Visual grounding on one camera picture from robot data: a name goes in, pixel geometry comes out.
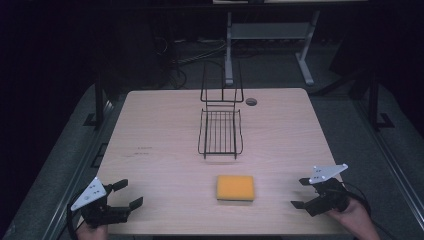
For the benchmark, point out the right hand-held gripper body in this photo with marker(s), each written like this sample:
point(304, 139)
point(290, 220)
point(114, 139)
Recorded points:
point(328, 196)

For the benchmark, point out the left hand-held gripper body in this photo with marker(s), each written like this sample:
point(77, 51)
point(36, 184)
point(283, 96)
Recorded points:
point(96, 206)

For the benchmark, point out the yellow sponge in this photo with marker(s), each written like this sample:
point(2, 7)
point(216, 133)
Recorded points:
point(235, 188)

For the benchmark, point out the person's left hand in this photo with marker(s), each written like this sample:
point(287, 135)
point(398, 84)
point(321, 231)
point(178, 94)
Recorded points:
point(92, 232)

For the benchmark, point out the person's right hand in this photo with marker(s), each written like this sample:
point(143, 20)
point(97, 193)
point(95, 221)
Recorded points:
point(356, 220)

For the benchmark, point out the grey metal stand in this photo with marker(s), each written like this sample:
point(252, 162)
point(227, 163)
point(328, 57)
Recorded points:
point(269, 43)

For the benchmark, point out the black post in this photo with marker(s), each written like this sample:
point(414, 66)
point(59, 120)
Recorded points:
point(99, 100)
point(376, 103)

